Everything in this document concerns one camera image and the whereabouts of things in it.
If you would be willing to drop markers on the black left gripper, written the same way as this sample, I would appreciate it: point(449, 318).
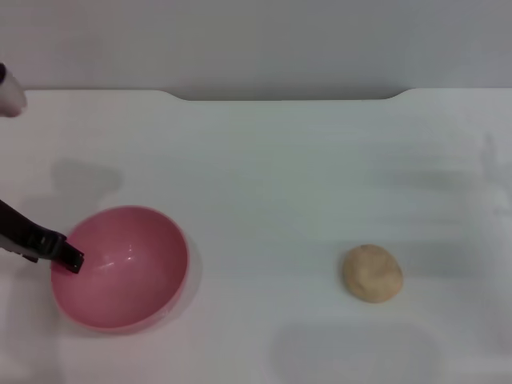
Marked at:
point(24, 234)

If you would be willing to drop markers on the pink plastic bowl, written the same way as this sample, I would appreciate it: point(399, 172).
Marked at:
point(132, 280)

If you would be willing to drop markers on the round beige egg yolk pastry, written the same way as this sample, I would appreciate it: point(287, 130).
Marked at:
point(372, 274)

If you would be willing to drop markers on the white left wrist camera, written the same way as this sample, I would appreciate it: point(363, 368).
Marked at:
point(10, 96)

